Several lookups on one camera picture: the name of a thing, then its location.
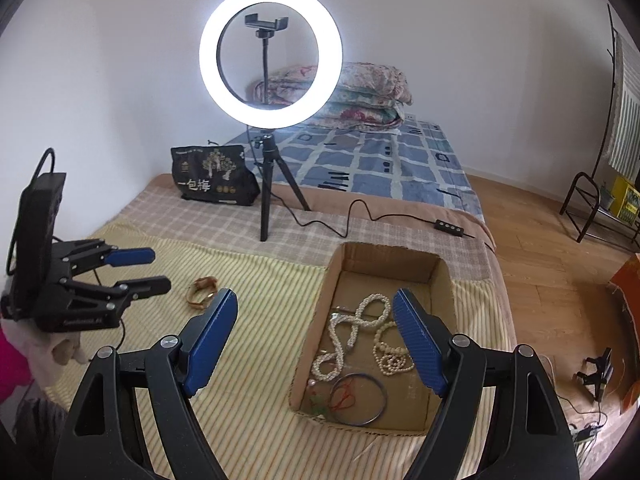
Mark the person's left hand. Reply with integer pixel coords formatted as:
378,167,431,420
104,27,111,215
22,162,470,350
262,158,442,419
50,332,89,367

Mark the green pendant with red cord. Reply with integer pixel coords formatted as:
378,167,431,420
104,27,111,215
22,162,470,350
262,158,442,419
309,379,359,419

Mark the white shell necklace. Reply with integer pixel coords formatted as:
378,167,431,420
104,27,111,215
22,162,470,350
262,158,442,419
311,294,392,381

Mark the person's left forearm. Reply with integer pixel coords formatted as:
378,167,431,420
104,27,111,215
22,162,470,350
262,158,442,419
0,320,57,402

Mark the white pearl bracelet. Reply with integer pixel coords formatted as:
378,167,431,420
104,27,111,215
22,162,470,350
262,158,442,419
372,322,416,376

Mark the black printed bag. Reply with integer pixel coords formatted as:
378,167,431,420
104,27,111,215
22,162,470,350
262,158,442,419
171,142,261,207

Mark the black tripod stand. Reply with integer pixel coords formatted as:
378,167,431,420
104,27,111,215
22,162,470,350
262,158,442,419
252,130,312,242

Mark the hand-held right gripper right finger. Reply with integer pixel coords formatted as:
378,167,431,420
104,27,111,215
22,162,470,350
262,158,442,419
392,287,583,480

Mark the beige plaid blanket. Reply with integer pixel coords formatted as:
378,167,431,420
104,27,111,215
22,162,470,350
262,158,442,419
115,174,501,281

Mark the black ring light cable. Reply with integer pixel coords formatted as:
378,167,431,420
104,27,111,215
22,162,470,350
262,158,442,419
287,199,497,252

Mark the small black floor tripod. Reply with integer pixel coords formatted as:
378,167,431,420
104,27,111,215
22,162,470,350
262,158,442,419
575,347,615,402

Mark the yellow striped blanket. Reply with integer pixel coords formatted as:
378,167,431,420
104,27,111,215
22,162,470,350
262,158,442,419
45,232,516,480

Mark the orange cloth covered table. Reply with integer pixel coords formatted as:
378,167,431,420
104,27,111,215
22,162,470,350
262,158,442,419
607,254,640,414

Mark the black phone holder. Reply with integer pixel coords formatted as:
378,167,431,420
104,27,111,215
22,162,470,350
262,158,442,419
244,12,290,39

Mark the yellow crate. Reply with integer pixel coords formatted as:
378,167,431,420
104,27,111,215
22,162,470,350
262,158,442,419
611,175,640,224

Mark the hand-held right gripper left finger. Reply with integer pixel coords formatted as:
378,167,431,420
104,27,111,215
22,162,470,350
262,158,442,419
56,287,239,480

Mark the folded floral quilt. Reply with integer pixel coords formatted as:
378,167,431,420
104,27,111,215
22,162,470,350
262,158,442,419
320,100,405,133

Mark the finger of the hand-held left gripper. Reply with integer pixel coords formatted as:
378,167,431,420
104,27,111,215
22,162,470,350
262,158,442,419
59,240,156,278
59,275,172,314

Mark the cardboard box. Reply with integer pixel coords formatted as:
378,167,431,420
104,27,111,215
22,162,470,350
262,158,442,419
289,241,457,433

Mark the blue checked bed sheet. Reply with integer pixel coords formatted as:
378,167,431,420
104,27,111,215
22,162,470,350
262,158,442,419
225,120,486,211

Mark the dark thin bangle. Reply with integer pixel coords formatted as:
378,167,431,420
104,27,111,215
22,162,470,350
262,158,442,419
330,374,387,427

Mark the grey cloth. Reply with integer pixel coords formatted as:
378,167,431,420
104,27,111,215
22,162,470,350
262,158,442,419
14,397,69,463

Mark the white ring light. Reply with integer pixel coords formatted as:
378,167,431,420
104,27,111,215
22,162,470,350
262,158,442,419
199,0,344,128

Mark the gold wrist watch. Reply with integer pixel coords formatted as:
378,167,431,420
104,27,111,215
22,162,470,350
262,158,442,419
186,276,219,307

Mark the floral pillow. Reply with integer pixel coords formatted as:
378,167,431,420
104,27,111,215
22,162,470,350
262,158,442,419
252,62,415,108

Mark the black metal clothes rack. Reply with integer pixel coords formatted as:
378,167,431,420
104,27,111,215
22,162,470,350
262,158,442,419
560,4,640,253

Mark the striped hanging towel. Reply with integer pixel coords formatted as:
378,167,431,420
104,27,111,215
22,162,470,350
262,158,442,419
605,35,640,176

